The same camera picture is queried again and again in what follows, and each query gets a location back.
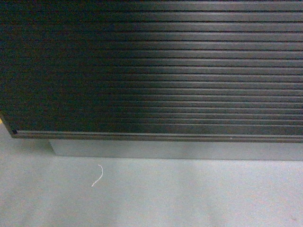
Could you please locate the black checkout counter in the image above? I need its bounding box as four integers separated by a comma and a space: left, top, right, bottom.
0, 0, 303, 161

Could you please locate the white thread on floor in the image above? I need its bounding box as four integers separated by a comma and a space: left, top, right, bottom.
91, 164, 104, 187

